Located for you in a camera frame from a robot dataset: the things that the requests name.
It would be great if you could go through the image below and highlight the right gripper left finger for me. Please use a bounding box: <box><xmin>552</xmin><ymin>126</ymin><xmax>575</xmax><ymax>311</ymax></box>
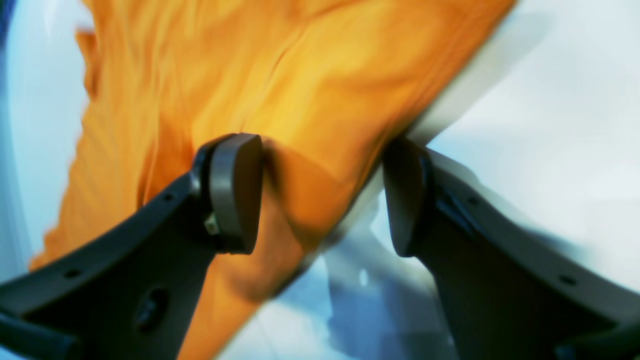
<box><xmin>0</xmin><ymin>133</ymin><xmax>264</xmax><ymax>360</ymax></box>

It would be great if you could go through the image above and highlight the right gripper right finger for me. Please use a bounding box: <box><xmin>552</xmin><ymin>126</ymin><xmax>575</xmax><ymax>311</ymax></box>
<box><xmin>382</xmin><ymin>137</ymin><xmax>640</xmax><ymax>360</ymax></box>

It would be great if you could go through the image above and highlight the orange t-shirt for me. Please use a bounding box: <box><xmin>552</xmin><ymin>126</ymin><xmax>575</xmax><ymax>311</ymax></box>
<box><xmin>30</xmin><ymin>0</ymin><xmax>514</xmax><ymax>360</ymax></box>

